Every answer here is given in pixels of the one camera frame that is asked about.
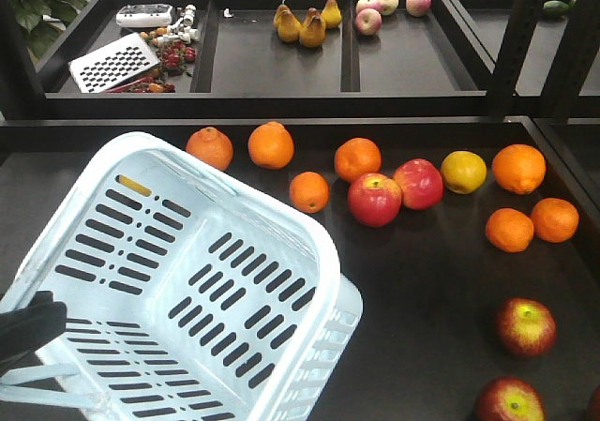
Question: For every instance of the brown pear middle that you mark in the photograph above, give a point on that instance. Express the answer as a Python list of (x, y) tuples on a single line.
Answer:
[(313, 30)]

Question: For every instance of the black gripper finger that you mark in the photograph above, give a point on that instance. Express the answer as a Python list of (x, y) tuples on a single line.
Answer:
[(25, 330)]

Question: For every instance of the brown pear long stem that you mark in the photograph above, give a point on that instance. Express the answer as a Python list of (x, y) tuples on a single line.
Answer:
[(331, 14)]

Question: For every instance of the black wooden produce display stand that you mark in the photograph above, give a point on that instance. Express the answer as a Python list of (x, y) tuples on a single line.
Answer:
[(432, 282)]

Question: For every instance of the pink apple right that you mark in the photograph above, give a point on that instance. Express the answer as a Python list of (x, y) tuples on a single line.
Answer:
[(418, 8)]

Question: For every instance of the plain red apple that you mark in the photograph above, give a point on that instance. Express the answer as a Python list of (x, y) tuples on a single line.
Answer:
[(420, 182)]

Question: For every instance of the pink apple back middle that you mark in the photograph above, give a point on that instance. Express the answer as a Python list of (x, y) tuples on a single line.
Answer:
[(388, 7)]

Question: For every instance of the brown pear left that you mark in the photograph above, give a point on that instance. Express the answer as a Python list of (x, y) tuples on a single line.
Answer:
[(281, 8)]

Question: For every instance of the pile of red strawberries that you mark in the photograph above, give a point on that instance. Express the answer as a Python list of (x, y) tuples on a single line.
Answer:
[(175, 52)]

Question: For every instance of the mandarin right of pair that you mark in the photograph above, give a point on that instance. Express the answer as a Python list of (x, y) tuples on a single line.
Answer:
[(554, 220)]

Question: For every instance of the pink apple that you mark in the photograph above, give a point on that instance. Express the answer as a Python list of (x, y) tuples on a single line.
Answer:
[(388, 7), (365, 4), (418, 8), (368, 22)]

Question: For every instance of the pink apple front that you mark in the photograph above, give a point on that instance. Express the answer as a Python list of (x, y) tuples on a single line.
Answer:
[(368, 22)]

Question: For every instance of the yellow green apple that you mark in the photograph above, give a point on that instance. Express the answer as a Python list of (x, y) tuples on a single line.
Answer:
[(463, 172)]

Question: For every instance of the pink apple back left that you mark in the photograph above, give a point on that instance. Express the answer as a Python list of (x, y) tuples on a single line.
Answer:
[(365, 4)]

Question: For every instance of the white device box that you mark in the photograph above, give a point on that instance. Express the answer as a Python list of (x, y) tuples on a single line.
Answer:
[(144, 15)]

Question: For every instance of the front yellow asian pear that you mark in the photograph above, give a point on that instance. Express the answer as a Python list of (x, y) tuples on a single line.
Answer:
[(133, 185)]

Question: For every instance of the mandarin left of pair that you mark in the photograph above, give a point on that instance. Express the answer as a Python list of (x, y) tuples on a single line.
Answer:
[(509, 230)]

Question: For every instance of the red apple with stem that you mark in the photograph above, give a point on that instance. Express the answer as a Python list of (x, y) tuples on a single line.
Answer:
[(374, 199)]

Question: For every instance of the black shelf upright post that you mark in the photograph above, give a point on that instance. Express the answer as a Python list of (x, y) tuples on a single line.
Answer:
[(515, 44)]

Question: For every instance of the small mandarin front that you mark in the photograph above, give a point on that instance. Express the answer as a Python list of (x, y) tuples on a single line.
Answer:
[(309, 192)]

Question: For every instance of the avocado far left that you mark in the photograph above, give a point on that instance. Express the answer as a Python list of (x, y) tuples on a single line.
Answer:
[(553, 9)]

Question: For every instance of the mandarin of pair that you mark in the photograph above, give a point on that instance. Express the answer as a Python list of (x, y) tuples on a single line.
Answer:
[(509, 230), (554, 220)]

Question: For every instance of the brown pear front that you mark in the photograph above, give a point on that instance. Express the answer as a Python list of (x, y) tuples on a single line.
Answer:
[(289, 28)]

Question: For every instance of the large orange right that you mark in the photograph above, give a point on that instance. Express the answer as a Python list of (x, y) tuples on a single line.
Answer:
[(519, 168)]

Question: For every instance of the light blue plastic basket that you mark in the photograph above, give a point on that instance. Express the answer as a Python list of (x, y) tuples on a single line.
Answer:
[(207, 300)]

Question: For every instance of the red yellow apple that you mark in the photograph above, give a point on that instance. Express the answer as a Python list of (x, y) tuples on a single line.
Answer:
[(525, 327)]

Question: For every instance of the knobbed orange left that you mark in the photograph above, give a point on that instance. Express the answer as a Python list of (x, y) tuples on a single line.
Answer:
[(211, 146)]

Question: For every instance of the white perforated tray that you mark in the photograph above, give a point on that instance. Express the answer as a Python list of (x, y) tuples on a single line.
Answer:
[(112, 64)]

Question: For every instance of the potted green plant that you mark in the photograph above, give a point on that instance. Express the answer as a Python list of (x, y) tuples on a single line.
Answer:
[(42, 21)]

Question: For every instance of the white plastic fittings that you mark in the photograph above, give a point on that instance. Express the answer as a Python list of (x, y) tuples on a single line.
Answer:
[(185, 25)]

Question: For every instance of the dark red apple lowest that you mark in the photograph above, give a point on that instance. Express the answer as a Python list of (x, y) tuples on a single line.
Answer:
[(509, 398)]

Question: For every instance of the orange behind red apples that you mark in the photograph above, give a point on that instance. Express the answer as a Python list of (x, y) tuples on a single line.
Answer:
[(355, 157)]

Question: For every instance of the large orange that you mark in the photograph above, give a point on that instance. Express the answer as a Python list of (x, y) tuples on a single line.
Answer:
[(271, 146), (519, 168)]

